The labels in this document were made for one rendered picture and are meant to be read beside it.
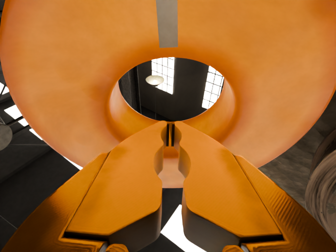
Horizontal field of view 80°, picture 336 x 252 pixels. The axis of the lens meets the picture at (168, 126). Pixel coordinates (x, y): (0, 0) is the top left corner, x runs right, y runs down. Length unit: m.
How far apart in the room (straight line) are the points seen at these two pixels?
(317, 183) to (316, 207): 0.07
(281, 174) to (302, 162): 0.08
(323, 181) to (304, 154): 0.18
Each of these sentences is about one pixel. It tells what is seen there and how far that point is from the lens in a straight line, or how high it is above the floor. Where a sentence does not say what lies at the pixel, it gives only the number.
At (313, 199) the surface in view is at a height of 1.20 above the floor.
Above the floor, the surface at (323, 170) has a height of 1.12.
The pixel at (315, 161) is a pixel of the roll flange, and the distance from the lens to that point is 0.52.
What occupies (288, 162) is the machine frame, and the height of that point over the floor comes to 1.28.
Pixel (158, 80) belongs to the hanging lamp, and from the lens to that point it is 7.02.
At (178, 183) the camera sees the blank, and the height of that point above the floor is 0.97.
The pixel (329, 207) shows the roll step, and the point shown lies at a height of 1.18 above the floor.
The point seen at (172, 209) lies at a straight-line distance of 7.43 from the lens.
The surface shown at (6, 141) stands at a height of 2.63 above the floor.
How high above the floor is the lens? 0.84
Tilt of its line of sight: 43 degrees up
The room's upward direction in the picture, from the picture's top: 178 degrees counter-clockwise
